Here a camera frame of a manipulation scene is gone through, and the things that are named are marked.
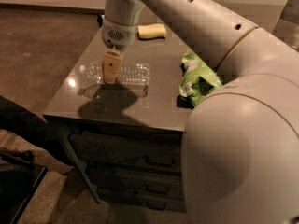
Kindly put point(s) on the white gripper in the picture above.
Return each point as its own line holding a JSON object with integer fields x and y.
{"x": 119, "y": 36}

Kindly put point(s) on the clear plastic water bottle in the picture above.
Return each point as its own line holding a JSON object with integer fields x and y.
{"x": 130, "y": 73}

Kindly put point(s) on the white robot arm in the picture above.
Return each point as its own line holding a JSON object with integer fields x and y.
{"x": 240, "y": 147}

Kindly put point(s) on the yellow sponge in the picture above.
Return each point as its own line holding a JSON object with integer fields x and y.
{"x": 151, "y": 31}

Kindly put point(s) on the dark object behind table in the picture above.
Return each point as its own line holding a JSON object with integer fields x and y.
{"x": 100, "y": 20}

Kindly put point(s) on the grey drawer cabinet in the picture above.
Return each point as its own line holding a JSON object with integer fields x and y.
{"x": 150, "y": 112}

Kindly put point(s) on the green snack bag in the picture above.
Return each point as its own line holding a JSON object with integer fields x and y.
{"x": 198, "y": 79}

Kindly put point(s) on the top left drawer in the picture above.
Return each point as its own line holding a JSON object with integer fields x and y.
{"x": 138, "y": 153}

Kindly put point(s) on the drawer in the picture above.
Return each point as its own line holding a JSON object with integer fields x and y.
{"x": 149, "y": 201}
{"x": 131, "y": 183}
{"x": 138, "y": 153}

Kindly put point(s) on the middle left drawer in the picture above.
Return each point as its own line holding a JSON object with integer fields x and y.
{"x": 131, "y": 183}

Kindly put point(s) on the bottom left drawer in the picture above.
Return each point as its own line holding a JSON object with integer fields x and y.
{"x": 149, "y": 201}

